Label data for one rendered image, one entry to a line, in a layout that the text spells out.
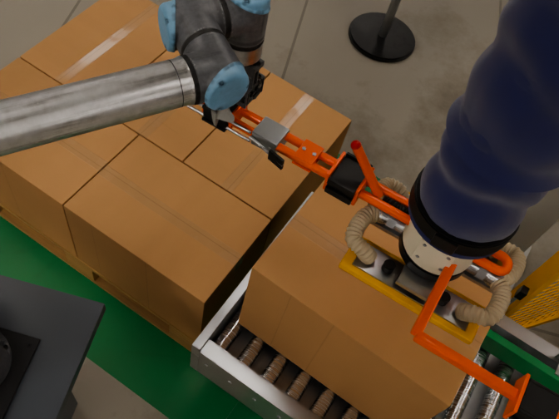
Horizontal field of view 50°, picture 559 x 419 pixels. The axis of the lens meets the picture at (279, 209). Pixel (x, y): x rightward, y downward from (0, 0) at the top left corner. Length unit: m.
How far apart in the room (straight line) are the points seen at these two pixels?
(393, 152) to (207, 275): 1.48
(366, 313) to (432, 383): 0.23
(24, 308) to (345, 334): 0.87
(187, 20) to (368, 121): 2.19
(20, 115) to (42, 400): 0.88
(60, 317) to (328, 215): 0.79
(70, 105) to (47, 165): 1.25
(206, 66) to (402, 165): 2.16
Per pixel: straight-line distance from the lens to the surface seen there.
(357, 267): 1.41
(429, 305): 1.28
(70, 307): 1.77
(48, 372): 1.72
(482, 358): 2.14
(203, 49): 1.11
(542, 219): 2.66
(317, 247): 1.65
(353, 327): 1.58
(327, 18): 3.75
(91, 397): 2.46
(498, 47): 0.99
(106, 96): 1.04
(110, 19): 2.75
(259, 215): 2.14
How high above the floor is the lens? 2.37
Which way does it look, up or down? 57 degrees down
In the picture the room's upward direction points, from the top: 16 degrees clockwise
